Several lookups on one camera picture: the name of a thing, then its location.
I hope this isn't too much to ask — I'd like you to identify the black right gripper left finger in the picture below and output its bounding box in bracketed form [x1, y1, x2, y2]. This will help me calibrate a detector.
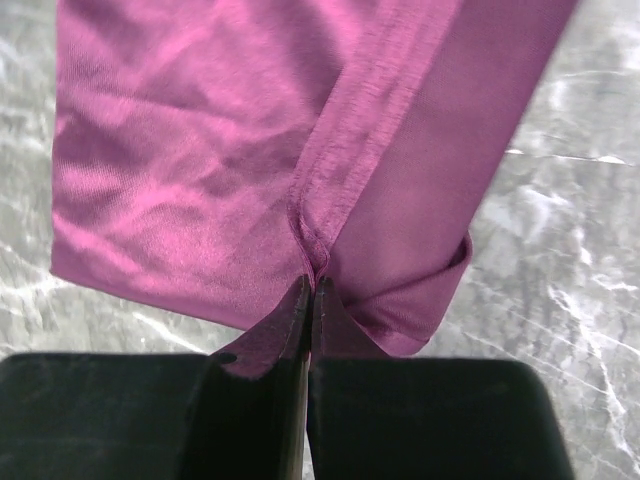
[1, 277, 311, 479]

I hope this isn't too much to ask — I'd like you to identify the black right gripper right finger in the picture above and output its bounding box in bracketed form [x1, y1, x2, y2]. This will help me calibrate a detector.
[307, 278, 574, 479]

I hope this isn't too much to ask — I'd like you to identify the purple cloth napkin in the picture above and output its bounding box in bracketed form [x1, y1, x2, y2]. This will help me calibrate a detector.
[51, 1, 575, 356]

